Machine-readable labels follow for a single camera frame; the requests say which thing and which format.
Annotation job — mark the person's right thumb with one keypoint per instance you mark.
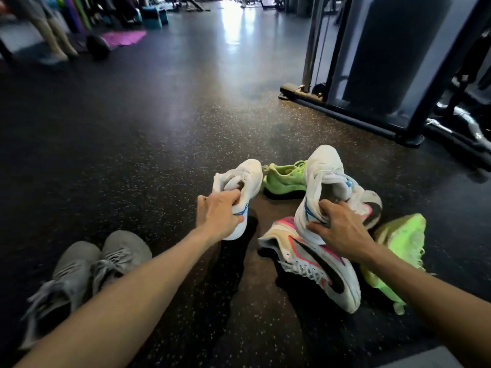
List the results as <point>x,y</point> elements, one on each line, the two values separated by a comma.
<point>316,226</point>

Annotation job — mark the person's left thumb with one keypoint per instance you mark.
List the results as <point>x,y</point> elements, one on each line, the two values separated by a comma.
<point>238,220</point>

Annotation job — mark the gray lace-up sneaker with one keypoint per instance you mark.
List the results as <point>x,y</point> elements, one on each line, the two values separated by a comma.
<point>65,283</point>
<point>122,251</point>

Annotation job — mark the neon green running shoe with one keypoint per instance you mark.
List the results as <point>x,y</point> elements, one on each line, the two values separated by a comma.
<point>402,241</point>
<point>285,178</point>

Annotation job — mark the chrome curl bar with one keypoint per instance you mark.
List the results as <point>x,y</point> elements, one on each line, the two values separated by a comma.
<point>466,124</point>

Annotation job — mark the black medicine ball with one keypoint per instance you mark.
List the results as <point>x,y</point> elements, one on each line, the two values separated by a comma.
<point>98,47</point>

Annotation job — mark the row of colourful rolled mats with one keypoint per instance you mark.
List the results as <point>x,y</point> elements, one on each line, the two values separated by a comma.
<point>73,11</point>

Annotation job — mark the white blue-striped running shoe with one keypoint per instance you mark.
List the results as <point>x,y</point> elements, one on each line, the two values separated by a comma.
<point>326,168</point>
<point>249,176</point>

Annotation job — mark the white pink black sneaker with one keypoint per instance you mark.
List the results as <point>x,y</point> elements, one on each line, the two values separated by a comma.
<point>326,275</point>
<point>370,206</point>

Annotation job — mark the teal aerobic step platform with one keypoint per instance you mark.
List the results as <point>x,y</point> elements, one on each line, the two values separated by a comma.
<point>152,17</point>

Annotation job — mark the person's left little finger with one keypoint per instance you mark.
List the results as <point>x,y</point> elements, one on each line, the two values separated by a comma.
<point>201,208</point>

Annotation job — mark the person's left hand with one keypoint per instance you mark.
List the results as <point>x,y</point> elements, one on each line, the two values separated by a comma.
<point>216,216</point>

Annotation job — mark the person's left forearm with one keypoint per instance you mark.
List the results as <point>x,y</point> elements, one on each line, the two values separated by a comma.
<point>126,302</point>

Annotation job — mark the purple exercise mat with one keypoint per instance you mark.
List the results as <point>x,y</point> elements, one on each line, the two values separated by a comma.
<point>123,38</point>

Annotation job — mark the person's right hand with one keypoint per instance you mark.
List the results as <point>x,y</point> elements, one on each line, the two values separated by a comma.
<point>347,235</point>

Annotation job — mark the person's right forearm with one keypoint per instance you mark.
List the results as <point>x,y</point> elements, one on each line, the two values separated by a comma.
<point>429,302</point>

